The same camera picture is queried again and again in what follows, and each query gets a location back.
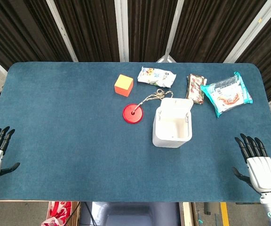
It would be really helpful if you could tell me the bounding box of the blue table mat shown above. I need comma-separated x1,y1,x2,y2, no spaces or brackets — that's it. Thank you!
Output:
0,62,271,203

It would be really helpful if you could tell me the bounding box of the wooden board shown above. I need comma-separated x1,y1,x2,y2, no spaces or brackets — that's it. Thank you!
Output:
178,202,194,226

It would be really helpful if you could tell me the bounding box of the orange yellow cube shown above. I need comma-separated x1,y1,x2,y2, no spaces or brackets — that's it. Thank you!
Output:
114,74,134,97

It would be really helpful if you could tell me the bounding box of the white lidded box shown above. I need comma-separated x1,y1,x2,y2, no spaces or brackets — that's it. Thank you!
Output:
152,97,194,149

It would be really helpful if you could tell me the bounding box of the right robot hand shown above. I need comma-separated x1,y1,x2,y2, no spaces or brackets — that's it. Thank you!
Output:
232,133,271,194

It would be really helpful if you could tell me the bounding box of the teal clear snack package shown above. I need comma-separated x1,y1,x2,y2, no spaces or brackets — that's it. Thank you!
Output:
199,72,254,118

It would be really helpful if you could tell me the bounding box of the beige braided rope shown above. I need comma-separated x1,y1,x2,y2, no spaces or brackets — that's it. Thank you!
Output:
132,89,174,115

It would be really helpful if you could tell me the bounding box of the red white plastic bag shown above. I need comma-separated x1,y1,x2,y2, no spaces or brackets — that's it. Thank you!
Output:
40,201,73,226

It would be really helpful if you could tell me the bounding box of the red disc with hole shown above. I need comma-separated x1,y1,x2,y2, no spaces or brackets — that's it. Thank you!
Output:
122,103,144,124

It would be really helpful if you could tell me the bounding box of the brown red snack packet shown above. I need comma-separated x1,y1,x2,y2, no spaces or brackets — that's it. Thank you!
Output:
185,73,207,105

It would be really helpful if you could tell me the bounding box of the white snack bag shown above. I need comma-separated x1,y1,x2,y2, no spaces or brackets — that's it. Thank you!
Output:
137,66,177,89

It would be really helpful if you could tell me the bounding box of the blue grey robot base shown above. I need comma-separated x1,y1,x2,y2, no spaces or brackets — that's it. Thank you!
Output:
80,202,181,226

